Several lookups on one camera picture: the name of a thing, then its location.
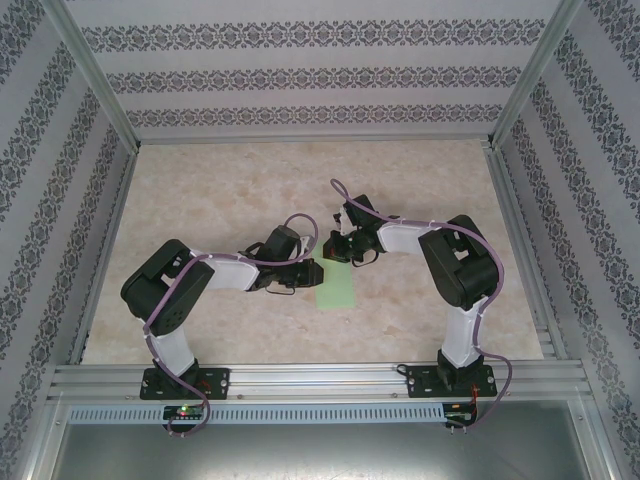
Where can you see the green paper sheet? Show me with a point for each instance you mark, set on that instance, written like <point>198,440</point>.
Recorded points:
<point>337,292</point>

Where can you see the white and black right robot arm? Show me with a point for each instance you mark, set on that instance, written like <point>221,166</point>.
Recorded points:
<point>462,335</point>

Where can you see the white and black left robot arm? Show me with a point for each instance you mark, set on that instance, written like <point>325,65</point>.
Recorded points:
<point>172,350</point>

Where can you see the grey metal sheet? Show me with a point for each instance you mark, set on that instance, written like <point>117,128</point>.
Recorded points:
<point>320,455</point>

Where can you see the controller board with green light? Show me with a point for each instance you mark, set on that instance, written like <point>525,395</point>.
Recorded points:
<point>182,412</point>

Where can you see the aluminium mounting rail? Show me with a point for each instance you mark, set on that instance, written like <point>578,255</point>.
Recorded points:
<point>320,382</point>

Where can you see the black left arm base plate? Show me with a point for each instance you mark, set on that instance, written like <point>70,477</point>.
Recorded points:
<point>217,382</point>

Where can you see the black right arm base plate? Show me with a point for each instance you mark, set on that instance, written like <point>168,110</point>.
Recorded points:
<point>420,382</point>

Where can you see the aluminium side rail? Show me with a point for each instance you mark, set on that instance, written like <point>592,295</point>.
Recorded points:
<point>512,215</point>
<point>107,245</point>

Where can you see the aluminium frame post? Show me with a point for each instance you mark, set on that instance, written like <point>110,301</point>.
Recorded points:
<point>95,70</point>
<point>535,70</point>

